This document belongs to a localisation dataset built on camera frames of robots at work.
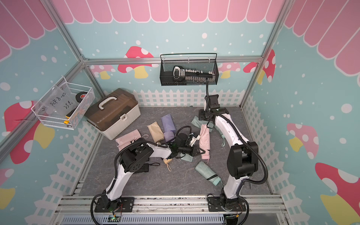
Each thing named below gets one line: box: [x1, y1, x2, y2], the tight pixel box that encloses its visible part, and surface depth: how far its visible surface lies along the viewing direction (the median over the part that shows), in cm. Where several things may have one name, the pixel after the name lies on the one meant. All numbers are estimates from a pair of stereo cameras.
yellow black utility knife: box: [63, 105, 78, 125], surface depth 65 cm
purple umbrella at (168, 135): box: [163, 130, 176, 143], surface depth 102 cm
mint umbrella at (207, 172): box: [195, 161, 222, 186], surface depth 84 cm
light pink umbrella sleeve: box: [115, 128, 142, 151], surface depth 99 cm
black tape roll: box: [75, 91, 88, 104], surface depth 81 cm
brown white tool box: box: [84, 88, 142, 141], surface depth 96 cm
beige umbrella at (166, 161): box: [163, 158, 173, 172], surface depth 89 cm
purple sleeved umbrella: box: [160, 113, 176, 133], surface depth 108 cm
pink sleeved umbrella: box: [199, 123, 210, 160], surface depth 91 cm
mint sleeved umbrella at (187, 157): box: [180, 152, 194, 162], surface depth 91 cm
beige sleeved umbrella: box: [146, 120, 165, 143], surface depth 105 cm
